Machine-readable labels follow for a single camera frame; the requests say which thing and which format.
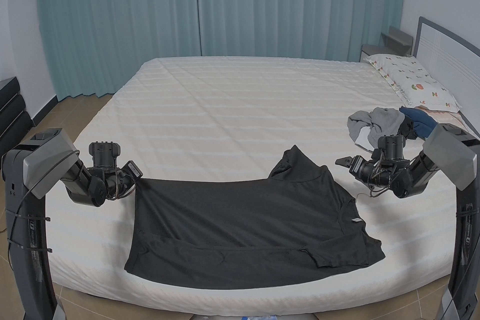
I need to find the black T-shirt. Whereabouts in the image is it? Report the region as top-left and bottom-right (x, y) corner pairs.
(124, 145), (386, 291)

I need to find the pile of clothes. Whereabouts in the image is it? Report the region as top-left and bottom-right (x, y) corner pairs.
(347, 106), (439, 152)

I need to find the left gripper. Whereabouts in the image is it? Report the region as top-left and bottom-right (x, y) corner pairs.
(120, 160), (145, 187)

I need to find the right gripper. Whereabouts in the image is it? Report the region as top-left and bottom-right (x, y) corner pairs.
(335, 155), (377, 182)

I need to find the white printed pillow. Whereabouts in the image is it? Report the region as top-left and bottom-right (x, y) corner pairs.
(363, 54), (463, 113)

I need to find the grey bedside table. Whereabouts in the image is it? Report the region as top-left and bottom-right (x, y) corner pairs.
(361, 26), (414, 62)

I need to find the bed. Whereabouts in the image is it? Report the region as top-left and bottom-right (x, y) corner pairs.
(47, 15), (480, 317)

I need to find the black chest of drawers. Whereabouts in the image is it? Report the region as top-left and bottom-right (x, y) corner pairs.
(0, 76), (32, 158)

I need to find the black cable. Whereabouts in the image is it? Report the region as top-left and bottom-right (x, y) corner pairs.
(7, 150), (80, 248)
(369, 180), (395, 198)

